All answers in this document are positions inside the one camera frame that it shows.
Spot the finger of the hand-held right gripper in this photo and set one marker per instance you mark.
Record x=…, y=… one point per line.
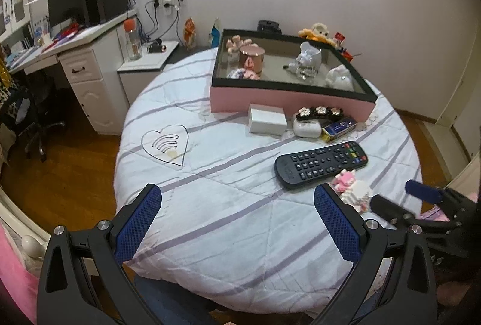
x=421, y=189
x=390, y=207

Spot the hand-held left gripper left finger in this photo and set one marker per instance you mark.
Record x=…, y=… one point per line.
x=137, y=227

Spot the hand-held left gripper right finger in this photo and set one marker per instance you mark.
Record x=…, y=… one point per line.
x=338, y=227

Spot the white pink block toy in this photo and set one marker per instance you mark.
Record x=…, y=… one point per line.
x=355, y=193

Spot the white ceramic figurine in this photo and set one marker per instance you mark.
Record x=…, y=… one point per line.
x=340, y=78

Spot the large pink black box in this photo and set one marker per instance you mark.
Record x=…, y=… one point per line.
x=263, y=101

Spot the clear glass ornament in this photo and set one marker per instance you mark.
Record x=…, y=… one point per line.
x=304, y=73

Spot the small pink doll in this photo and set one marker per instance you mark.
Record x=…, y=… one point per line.
x=250, y=64

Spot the rose gold candle jar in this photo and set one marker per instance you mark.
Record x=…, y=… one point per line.
x=252, y=55

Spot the black remote control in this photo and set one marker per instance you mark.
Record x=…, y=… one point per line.
x=319, y=165

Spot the person's blue jeans leg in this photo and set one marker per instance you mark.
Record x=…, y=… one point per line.
x=169, y=298

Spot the blue yellow small pack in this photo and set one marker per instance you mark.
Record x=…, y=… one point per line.
x=338, y=129

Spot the silver white round case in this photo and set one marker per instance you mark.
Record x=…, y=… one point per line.
x=306, y=128

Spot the black flower hair clip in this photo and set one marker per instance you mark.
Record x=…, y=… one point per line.
x=319, y=112

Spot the small white box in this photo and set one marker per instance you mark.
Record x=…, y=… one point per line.
x=266, y=122

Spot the pink bedding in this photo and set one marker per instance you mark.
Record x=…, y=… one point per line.
x=15, y=272

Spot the white desk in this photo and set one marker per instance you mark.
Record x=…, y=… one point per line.
x=94, y=99

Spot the white side cabinet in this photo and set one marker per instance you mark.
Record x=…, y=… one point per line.
x=135, y=84

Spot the orange toy box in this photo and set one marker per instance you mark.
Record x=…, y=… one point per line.
x=346, y=55

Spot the black office chair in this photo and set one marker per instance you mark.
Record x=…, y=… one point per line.
x=34, y=110

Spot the red white small toy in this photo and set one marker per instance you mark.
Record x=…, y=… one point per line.
x=339, y=38

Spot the small black webcam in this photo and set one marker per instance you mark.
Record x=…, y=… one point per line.
x=156, y=47

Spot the clear bottle red lid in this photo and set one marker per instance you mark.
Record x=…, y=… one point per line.
x=133, y=43

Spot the white skull plush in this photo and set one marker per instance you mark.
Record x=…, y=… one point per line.
x=319, y=28

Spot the yellow plush toy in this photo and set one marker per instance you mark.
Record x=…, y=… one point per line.
x=306, y=33

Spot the orange figure stand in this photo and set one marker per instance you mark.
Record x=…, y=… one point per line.
x=189, y=31

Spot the blue white figure stand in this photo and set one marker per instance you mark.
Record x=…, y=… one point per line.
x=215, y=35

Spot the white bed frame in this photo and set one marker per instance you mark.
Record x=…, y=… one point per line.
x=466, y=178

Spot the white rail with knob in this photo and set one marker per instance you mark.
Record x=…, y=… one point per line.
x=32, y=244

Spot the white wall power outlet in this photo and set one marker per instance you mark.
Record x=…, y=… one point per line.
x=169, y=0

